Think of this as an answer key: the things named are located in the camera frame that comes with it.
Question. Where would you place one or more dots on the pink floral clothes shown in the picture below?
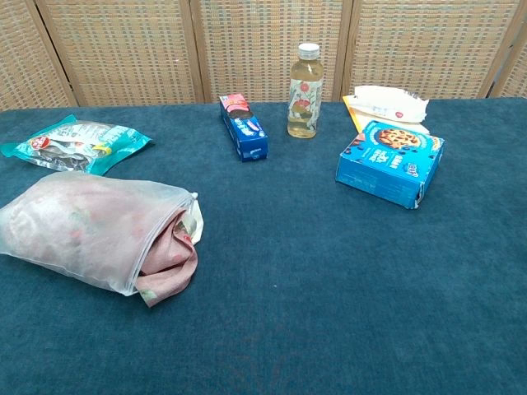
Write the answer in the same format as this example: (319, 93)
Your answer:
(173, 263)

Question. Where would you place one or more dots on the translucent white zipper bag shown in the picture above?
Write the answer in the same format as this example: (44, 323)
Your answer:
(62, 222)

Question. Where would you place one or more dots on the long blue cookie box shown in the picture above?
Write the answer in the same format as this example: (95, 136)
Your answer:
(247, 131)

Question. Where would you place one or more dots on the tea bottle with floral label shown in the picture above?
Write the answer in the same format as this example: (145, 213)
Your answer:
(304, 103)

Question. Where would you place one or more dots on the teal snack packet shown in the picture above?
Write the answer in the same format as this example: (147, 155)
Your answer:
(82, 140)

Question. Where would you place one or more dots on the blue chocolate chip cookie box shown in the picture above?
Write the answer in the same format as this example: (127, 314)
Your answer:
(383, 173)

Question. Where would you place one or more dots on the woven folding screen panel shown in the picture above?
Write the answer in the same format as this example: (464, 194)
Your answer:
(123, 53)
(255, 49)
(519, 78)
(424, 49)
(24, 61)

